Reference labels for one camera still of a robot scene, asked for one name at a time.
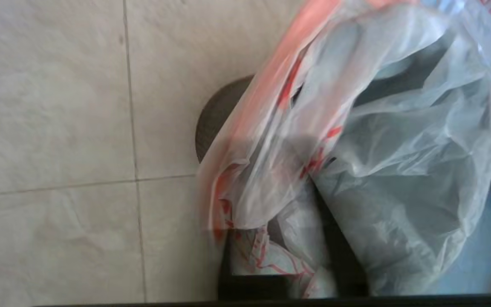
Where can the black round trash bin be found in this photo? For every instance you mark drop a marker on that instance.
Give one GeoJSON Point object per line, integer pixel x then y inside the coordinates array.
{"type": "Point", "coordinates": [218, 115]}

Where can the white red-print plastic bag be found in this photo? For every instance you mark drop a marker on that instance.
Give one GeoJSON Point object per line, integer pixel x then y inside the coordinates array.
{"type": "Point", "coordinates": [377, 149]}

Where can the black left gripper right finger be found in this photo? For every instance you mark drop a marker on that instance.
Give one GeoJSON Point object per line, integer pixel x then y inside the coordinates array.
{"type": "Point", "coordinates": [343, 260]}

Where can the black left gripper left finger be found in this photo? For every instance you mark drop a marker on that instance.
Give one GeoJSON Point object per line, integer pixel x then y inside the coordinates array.
{"type": "Point", "coordinates": [249, 285]}

